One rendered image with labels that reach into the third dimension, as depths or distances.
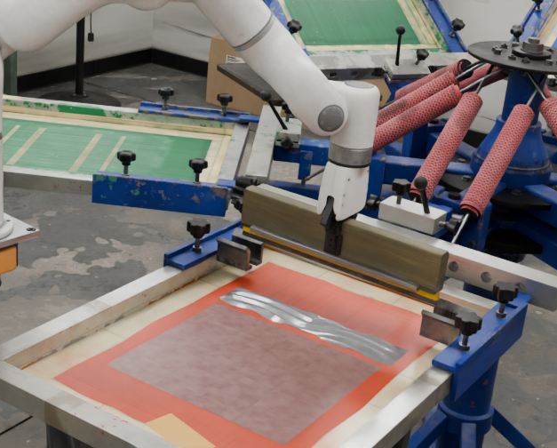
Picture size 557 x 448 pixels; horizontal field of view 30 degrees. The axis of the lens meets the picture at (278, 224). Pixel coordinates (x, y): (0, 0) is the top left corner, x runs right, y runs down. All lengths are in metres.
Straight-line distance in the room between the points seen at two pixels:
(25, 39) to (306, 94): 0.44
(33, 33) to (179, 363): 0.57
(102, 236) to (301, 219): 2.75
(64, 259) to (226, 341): 2.61
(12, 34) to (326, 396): 0.73
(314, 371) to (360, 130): 0.41
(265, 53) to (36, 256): 2.81
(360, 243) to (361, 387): 0.27
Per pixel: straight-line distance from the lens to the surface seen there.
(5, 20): 1.61
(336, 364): 1.76
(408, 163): 2.59
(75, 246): 4.47
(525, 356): 4.00
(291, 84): 1.67
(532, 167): 2.56
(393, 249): 1.81
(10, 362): 1.67
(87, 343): 1.77
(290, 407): 1.63
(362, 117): 1.77
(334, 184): 1.80
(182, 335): 1.81
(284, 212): 1.91
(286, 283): 2.02
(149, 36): 7.46
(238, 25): 1.66
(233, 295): 1.94
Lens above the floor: 1.82
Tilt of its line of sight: 22 degrees down
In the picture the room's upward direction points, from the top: 6 degrees clockwise
